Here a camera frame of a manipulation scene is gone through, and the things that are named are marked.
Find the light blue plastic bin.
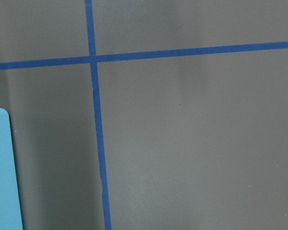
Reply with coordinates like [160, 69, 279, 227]
[0, 108, 23, 230]

